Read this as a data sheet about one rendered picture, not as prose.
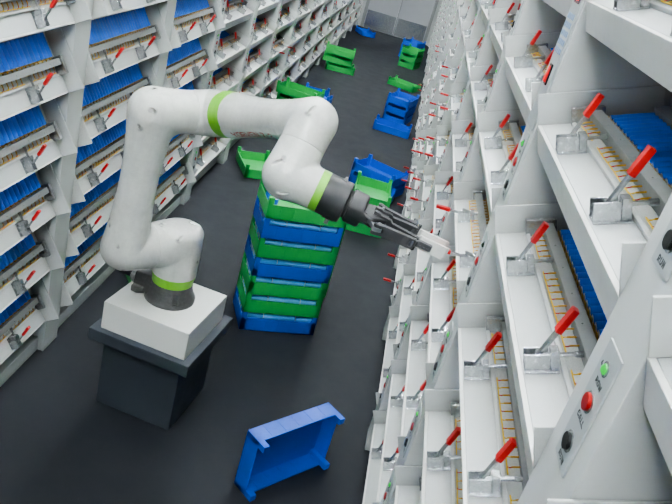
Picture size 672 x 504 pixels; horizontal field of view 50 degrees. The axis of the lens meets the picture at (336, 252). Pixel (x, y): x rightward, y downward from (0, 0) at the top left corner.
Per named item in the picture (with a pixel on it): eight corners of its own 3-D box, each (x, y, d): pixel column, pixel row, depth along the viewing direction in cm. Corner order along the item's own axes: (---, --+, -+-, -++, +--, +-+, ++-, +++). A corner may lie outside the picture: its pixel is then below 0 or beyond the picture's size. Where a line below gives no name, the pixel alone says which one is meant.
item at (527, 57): (531, 137, 127) (531, 56, 121) (505, 75, 181) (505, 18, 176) (653, 130, 123) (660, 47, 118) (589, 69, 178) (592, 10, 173)
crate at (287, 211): (265, 218, 257) (270, 197, 254) (257, 194, 274) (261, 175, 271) (344, 228, 267) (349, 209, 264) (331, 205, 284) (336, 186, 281)
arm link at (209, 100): (177, 134, 190) (178, 87, 188) (219, 135, 198) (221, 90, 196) (212, 139, 177) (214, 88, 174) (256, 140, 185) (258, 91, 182)
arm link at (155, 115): (89, 255, 201) (122, 74, 175) (144, 250, 211) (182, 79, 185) (106, 282, 193) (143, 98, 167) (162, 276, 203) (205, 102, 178)
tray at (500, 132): (492, 236, 135) (491, 165, 130) (478, 148, 190) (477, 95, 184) (606, 232, 132) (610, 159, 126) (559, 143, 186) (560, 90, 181)
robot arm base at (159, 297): (102, 281, 214) (105, 264, 212) (134, 265, 227) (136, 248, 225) (176, 316, 208) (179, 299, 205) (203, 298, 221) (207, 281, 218)
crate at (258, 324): (238, 329, 277) (243, 311, 274) (232, 301, 294) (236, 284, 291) (312, 335, 287) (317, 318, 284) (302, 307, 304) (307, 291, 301)
